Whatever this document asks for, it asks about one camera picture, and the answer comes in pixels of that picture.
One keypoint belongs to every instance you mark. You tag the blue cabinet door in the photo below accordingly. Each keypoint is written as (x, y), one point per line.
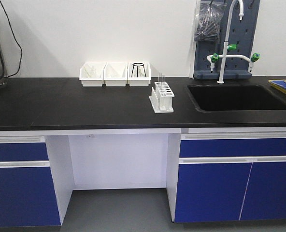
(210, 192)
(265, 196)
(27, 197)

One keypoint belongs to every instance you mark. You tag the clear glass test tube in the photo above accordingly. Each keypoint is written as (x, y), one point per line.
(163, 81)
(160, 88)

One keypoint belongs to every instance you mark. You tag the white middle storage bin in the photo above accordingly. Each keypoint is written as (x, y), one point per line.
(116, 74)

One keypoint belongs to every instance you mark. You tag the white test tube rack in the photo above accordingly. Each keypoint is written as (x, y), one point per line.
(166, 99)

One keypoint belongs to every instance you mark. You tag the blue right drawer front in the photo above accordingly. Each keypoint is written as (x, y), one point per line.
(233, 147)

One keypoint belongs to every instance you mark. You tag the black lab sink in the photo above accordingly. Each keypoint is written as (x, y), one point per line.
(222, 98)

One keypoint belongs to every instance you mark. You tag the plastic bag of pegs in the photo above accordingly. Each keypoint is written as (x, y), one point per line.
(209, 21)

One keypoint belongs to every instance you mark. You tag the blue left cabinet door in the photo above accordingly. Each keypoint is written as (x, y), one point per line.
(27, 197)

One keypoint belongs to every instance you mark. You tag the white left storage bin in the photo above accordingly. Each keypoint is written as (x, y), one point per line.
(93, 82)

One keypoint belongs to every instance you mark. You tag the yellow blue tray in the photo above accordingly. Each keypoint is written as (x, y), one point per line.
(279, 85)

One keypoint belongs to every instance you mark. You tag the clear glass beaker left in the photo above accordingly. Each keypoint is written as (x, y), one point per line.
(90, 71)

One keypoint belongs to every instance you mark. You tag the blue left drawer front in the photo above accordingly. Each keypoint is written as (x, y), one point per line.
(23, 152)

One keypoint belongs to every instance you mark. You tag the white storage bin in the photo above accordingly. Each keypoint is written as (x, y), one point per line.
(116, 74)
(139, 81)
(93, 82)

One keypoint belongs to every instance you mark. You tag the white right storage bin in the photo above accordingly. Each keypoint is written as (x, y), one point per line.
(139, 81)

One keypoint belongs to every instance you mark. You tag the white gooseneck lab faucet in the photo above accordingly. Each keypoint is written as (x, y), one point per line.
(215, 57)

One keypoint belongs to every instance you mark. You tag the black metal tripod stand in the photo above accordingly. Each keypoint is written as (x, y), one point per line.
(138, 70)

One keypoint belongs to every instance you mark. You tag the blue right cabinet door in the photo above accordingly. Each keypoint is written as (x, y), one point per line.
(265, 196)

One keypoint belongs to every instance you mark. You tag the blue drawer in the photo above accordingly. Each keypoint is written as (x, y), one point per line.
(23, 152)
(233, 147)

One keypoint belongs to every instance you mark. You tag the blue middle cabinet door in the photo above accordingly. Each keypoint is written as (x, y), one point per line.
(210, 192)

